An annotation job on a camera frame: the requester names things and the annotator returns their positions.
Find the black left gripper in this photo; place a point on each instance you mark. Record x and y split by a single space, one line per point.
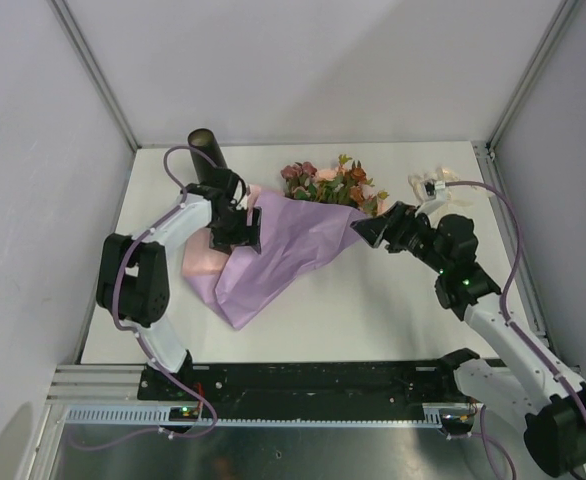
246 235

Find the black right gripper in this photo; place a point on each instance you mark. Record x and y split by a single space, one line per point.
391 226

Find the purple wrapping paper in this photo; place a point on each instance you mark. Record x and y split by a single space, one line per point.
297 237

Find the artificial flower bunch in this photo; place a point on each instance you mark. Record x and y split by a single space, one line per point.
346 184

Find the cream printed ribbon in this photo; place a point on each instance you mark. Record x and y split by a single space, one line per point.
447 176

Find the pink wrapping paper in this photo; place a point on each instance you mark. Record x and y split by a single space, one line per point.
199 258

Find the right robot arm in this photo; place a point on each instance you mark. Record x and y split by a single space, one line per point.
539 395

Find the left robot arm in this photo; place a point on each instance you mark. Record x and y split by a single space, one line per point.
133 282

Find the black conical vase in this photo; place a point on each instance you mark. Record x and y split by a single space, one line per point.
206 153

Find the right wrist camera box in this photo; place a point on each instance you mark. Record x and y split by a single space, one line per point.
432 195

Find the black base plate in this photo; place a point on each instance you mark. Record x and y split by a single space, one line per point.
324 387

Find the white slotted cable duct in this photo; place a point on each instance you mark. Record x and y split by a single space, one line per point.
421 416

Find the left aluminium frame post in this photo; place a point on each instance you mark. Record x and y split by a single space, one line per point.
81 47

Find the aluminium frame post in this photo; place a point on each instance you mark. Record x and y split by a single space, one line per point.
81 47
561 20

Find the right aluminium frame post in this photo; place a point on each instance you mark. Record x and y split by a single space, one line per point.
561 20

